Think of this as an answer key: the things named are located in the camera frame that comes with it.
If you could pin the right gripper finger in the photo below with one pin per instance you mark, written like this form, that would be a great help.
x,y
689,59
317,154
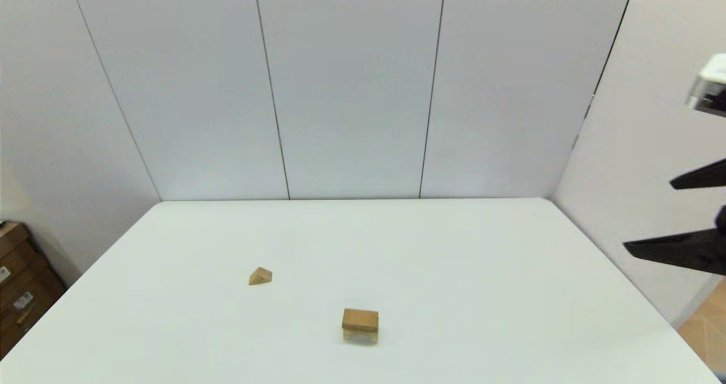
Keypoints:
x,y
689,250
706,178

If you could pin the arched wooden building block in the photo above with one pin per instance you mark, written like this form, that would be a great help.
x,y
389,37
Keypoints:
x,y
361,337

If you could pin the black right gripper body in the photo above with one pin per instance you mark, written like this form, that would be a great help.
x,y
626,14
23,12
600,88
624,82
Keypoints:
x,y
722,218

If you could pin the rectangular wooden building block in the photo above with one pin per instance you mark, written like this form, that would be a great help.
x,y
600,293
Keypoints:
x,y
360,319

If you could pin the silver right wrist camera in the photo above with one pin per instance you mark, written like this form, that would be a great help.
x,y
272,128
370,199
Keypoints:
x,y
712,92

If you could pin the small brown cardboard box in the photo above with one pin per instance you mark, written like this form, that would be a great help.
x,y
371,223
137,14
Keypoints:
x,y
11,236

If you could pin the labelled brown cardboard box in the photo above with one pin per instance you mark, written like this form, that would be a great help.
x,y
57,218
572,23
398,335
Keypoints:
x,y
37,316
20,285

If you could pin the triangular wooden building block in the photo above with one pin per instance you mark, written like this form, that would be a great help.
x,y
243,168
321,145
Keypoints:
x,y
260,277

